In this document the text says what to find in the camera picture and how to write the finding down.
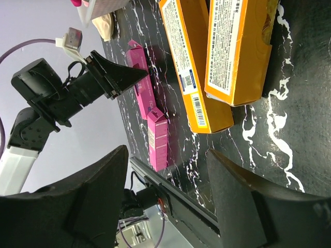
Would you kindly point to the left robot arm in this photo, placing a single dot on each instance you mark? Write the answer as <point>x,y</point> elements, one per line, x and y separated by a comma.
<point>52,103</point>

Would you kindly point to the yellow toothpaste box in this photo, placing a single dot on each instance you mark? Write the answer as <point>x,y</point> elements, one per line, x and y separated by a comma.
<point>238,50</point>
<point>186,26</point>

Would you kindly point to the white plastic basket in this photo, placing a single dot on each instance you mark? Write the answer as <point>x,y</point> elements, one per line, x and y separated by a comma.
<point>92,9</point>

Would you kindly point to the magenta cloth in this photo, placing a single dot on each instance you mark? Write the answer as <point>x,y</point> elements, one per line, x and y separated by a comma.
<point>78,3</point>

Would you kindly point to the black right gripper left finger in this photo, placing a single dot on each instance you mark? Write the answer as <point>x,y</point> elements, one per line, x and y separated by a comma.
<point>81,210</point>

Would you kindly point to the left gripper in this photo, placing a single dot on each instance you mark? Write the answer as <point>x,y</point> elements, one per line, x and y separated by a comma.
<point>101,77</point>

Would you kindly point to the aluminium rail frame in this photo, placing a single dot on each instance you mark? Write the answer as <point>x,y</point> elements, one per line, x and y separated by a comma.
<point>149,230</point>

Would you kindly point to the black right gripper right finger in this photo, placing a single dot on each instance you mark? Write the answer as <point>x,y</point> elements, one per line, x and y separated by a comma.
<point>255,212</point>

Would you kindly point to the beige cloth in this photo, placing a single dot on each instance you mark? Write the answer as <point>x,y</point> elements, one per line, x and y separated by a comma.
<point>105,26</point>

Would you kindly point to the pink toothpaste box small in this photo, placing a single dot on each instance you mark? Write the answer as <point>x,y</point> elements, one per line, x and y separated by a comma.
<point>157,139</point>

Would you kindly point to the yellow toothpaste box right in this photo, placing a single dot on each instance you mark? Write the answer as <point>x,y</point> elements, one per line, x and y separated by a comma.
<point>238,50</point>

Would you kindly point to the yellow toothpaste box left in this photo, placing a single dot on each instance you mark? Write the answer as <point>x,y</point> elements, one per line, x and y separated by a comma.
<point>186,26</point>

